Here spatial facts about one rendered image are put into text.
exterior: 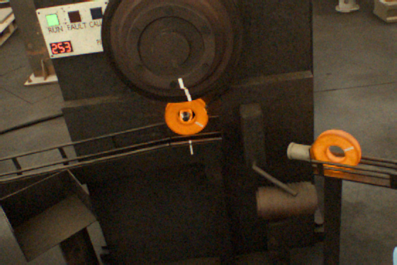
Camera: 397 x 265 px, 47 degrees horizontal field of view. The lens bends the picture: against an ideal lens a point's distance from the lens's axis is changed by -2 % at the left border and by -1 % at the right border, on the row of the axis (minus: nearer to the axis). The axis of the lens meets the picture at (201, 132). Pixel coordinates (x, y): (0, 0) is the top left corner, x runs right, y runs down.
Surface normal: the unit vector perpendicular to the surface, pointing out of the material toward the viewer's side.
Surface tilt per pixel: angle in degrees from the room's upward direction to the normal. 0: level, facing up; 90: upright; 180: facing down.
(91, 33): 90
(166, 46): 90
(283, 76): 0
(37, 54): 90
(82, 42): 90
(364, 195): 0
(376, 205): 0
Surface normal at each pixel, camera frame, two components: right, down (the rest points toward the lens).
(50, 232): -0.20, -0.81
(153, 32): 0.00, 0.52
